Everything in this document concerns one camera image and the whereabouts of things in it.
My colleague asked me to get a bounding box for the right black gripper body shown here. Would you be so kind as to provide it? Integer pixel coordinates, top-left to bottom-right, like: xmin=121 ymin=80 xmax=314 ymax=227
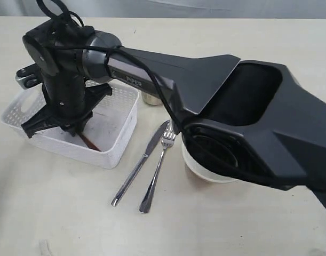
xmin=21 ymin=85 xmax=112 ymax=138

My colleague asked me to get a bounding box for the brown wooden spoon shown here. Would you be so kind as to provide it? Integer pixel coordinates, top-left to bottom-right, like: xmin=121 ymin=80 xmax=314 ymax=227
xmin=78 ymin=132 xmax=100 ymax=151

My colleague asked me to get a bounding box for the white perforated plastic basket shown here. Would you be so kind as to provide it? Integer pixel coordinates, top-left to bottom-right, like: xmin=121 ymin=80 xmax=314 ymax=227
xmin=1 ymin=81 xmax=139 ymax=169

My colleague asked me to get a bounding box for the stainless steel cup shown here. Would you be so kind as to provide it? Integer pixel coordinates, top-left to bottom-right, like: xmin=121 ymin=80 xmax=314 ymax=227
xmin=141 ymin=92 xmax=162 ymax=106

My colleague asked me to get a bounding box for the silver table knife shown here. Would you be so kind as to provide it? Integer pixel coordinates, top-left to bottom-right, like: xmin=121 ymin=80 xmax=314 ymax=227
xmin=111 ymin=120 xmax=169 ymax=207

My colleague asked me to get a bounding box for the silver fork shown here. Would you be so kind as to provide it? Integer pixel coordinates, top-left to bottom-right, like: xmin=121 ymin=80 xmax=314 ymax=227
xmin=139 ymin=120 xmax=176 ymax=214

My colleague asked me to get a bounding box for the pale green ceramic bowl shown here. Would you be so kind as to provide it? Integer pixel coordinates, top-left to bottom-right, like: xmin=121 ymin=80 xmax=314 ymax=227
xmin=181 ymin=141 xmax=237 ymax=183

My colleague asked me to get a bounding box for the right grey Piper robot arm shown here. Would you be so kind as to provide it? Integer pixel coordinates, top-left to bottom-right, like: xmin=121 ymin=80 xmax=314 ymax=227
xmin=17 ymin=20 xmax=326 ymax=208

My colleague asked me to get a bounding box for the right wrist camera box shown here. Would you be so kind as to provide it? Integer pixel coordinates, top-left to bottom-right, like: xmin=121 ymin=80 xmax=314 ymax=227
xmin=15 ymin=63 xmax=42 ymax=90

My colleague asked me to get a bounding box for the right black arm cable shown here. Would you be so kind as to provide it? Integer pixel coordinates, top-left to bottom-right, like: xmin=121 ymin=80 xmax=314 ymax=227
xmin=36 ymin=0 xmax=286 ymax=187

